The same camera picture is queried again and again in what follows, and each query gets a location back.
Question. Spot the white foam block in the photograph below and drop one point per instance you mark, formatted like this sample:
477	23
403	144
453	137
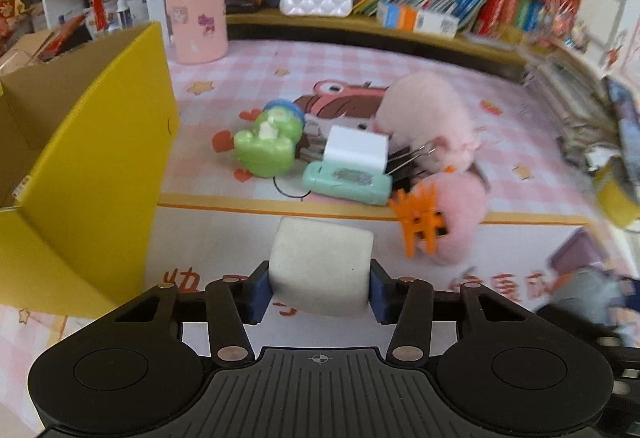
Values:
320	263

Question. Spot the brown cardboard piece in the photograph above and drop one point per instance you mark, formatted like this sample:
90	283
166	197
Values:
27	46

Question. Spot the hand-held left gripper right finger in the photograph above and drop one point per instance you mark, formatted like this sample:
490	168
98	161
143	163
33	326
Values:
380	295

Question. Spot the black binder clip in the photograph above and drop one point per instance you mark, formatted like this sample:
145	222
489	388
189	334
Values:
407	166

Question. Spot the lavender blurred object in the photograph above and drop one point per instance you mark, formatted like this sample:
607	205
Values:
580	250

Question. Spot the white plastic block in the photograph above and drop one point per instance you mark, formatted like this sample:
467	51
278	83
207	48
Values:
350	143

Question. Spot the pale pink plush pig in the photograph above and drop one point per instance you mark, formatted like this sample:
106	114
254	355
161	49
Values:
425	108

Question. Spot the pink sticker pen holder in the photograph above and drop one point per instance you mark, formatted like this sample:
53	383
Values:
195	8

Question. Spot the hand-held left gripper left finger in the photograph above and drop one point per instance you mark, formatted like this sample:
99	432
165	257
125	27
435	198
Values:
257	293

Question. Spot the orange hair claw clip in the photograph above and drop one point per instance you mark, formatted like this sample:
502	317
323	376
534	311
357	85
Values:
415	218

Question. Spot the yellow cardboard box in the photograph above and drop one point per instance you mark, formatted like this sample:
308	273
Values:
100	168

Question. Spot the green frog toy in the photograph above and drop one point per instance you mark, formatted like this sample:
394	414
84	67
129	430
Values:
260	153

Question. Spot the orange and white box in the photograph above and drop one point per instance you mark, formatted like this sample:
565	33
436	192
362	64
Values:
415	21

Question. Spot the salmon pink plush toy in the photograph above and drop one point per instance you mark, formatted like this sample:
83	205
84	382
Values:
460	213

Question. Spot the yellow container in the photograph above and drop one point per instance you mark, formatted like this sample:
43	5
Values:
617	198

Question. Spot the mint green case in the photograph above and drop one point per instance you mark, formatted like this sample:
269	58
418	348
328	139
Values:
345	183

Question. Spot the stack of magazines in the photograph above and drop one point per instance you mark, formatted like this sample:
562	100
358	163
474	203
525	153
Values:
575	103

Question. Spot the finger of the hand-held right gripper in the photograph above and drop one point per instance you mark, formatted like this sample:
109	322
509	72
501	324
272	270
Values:
627	370

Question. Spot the pile of red packets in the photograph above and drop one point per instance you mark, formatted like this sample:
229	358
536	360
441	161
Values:
62	36

